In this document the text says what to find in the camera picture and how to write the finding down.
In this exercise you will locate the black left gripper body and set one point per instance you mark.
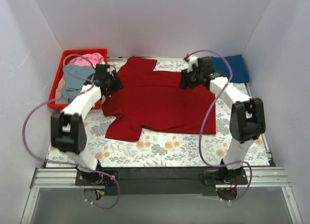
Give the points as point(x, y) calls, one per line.
point(112, 81)

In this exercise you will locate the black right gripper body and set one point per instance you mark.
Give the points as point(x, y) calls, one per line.
point(188, 79)

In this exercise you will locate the red t shirt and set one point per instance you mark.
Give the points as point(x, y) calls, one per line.
point(153, 100)

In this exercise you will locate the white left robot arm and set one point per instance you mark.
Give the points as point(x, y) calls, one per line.
point(68, 132)

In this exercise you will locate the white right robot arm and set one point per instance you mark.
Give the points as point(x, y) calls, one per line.
point(247, 121)

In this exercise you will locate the pink t shirt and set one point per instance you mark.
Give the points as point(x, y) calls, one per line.
point(89, 59)

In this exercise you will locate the grey blue t shirt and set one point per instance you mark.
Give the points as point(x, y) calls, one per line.
point(72, 81)

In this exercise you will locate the beige t shirt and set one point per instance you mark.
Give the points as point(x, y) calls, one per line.
point(61, 83)

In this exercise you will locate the folded blue t shirt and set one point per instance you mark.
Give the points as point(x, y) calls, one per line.
point(236, 62)

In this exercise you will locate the red plastic bin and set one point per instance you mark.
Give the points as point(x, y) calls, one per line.
point(59, 74)

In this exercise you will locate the floral patterned table mat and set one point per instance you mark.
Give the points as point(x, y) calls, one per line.
point(164, 149)

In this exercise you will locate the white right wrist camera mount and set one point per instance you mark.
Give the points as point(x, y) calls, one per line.
point(192, 61)

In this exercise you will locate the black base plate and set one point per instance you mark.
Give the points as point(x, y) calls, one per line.
point(159, 180)

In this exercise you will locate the aluminium frame rail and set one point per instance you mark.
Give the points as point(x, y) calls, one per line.
point(162, 196)

